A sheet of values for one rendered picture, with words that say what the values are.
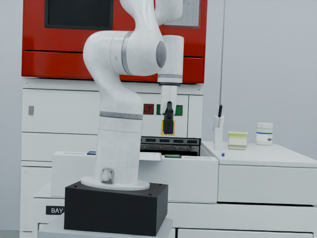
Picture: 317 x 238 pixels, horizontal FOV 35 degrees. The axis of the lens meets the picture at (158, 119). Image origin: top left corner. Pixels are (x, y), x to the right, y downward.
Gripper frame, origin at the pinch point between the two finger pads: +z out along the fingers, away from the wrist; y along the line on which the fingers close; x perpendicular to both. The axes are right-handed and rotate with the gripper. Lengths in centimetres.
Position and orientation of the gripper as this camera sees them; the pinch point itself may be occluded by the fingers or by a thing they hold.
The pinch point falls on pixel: (168, 130)
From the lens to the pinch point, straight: 169.8
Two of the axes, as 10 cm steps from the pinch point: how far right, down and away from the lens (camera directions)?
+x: 10.0, 0.4, 0.2
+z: -0.4, 10.0, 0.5
